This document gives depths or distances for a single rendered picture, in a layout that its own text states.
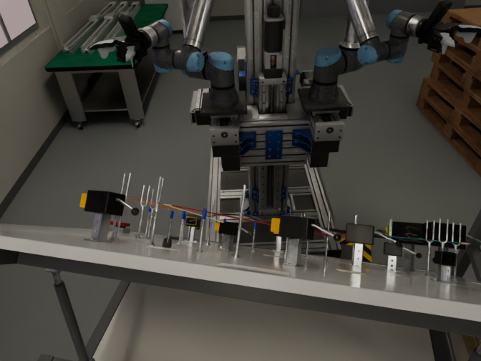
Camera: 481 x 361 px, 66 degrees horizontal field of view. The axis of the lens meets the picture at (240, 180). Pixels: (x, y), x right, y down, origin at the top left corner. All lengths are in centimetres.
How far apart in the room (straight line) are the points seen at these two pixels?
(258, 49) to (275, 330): 128
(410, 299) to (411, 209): 267
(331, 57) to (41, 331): 219
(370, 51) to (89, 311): 210
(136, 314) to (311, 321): 63
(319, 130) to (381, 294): 137
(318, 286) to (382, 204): 267
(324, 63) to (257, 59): 35
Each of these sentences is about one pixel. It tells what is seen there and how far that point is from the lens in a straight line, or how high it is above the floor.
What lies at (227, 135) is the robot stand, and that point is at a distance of 175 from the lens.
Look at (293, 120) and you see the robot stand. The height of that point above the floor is 107.
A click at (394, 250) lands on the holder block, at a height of 125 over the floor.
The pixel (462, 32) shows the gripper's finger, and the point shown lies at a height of 157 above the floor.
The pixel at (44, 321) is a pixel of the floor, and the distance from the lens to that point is 264.
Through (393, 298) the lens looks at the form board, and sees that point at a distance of 49.
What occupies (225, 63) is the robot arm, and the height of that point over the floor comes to 137.
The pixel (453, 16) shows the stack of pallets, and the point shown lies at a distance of 415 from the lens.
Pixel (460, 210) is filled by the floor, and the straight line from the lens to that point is 330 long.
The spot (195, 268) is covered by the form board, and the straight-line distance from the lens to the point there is 49.
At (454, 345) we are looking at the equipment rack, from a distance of 168.
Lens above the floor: 200
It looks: 39 degrees down
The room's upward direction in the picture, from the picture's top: 2 degrees counter-clockwise
